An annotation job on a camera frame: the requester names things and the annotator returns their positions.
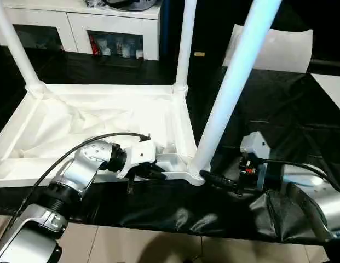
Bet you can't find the white plastic table top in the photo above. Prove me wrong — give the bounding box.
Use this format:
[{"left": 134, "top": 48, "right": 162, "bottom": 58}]
[{"left": 0, "top": 81, "right": 214, "bottom": 190}]

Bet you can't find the white plastic table leg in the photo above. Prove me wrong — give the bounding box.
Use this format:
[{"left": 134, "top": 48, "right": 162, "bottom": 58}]
[
  {"left": 0, "top": 0, "right": 47, "bottom": 96},
  {"left": 171, "top": 0, "right": 198, "bottom": 94},
  {"left": 186, "top": 0, "right": 283, "bottom": 187}
]

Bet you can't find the black work mat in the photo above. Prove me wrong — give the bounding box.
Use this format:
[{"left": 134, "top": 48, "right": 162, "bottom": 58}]
[{"left": 0, "top": 45, "right": 340, "bottom": 246}]

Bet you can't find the white sheet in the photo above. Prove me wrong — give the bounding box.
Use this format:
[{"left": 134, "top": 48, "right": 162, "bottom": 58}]
[{"left": 311, "top": 73, "right": 340, "bottom": 116}]

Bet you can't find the white chair back panel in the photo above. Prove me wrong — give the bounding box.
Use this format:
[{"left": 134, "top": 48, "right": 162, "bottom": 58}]
[{"left": 221, "top": 23, "right": 315, "bottom": 74}]

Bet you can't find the red packet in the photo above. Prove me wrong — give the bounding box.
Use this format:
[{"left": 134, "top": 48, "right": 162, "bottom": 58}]
[{"left": 90, "top": 35, "right": 101, "bottom": 56}]

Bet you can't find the black cabinet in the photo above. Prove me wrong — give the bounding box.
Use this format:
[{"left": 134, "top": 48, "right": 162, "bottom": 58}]
[{"left": 159, "top": 0, "right": 254, "bottom": 83}]

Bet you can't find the white cabinet with glass doors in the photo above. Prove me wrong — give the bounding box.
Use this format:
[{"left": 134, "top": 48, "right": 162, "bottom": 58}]
[{"left": 0, "top": 5, "right": 163, "bottom": 61}]

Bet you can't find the grey and black helmet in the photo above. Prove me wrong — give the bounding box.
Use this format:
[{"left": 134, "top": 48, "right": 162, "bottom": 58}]
[{"left": 105, "top": 0, "right": 157, "bottom": 12}]

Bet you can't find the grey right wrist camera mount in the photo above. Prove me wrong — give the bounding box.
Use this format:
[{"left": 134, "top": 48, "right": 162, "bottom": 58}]
[{"left": 239, "top": 130, "right": 270, "bottom": 192}]

